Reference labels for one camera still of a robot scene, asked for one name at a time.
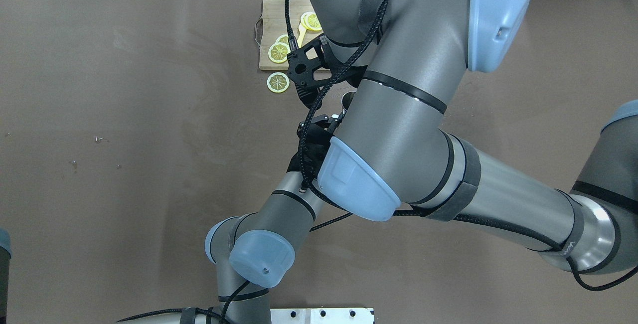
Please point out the lemon slice upper pair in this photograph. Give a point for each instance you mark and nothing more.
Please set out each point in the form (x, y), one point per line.
(282, 39)

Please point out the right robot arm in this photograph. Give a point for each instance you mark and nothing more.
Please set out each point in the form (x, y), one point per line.
(410, 58)

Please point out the lemon slice on spoon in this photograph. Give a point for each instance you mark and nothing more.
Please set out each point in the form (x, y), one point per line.
(310, 21)

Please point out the yellow plastic spoon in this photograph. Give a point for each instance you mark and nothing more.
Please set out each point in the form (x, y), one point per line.
(301, 35)

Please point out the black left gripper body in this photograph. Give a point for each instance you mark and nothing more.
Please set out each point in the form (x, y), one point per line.
(310, 150)

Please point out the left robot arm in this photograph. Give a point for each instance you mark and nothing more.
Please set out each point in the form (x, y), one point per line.
(252, 253)

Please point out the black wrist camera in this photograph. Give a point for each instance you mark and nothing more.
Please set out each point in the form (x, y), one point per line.
(317, 54)

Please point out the lemon slice lower pair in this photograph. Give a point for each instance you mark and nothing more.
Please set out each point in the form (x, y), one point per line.
(278, 52)

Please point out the lemon slice pair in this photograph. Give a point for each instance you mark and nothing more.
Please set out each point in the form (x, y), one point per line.
(282, 39)
(278, 52)

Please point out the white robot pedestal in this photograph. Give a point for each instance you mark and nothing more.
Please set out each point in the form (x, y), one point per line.
(346, 315)

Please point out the bamboo cutting board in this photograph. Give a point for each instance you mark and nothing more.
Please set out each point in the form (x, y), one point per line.
(273, 25)

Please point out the steel measuring jigger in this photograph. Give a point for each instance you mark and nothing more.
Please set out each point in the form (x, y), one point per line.
(346, 101)

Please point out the lemon slice off board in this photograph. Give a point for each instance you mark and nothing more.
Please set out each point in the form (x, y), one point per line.
(278, 82)

